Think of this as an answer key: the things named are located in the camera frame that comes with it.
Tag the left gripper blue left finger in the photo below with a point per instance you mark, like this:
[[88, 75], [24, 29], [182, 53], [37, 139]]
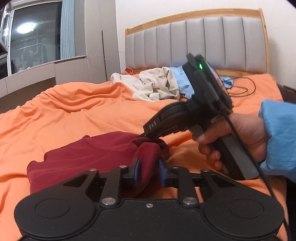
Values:
[[119, 180]]

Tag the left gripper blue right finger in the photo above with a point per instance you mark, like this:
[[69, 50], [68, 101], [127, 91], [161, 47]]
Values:
[[181, 179]]

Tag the dark red knit sweater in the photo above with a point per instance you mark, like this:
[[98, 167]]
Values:
[[102, 152]]

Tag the blue sleeved right forearm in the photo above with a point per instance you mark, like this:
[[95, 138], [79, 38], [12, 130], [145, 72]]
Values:
[[279, 123]]

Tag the person's right hand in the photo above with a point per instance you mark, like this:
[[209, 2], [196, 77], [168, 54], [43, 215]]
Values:
[[249, 129]]

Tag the light blue garment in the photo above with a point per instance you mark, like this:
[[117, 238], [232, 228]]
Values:
[[185, 86]]

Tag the beige crumpled garment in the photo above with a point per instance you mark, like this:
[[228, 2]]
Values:
[[151, 85]]

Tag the grey padded wooden headboard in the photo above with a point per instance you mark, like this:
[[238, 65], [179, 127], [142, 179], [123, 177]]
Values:
[[234, 41]]

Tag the orange bed duvet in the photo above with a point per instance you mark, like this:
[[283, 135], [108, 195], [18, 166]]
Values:
[[65, 113]]

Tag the grey built-in wardrobe unit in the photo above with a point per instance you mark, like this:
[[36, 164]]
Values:
[[96, 48]]

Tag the light blue curtain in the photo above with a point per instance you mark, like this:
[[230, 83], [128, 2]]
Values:
[[67, 36]]

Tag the window with dark glass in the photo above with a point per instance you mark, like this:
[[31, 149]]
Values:
[[30, 36]]

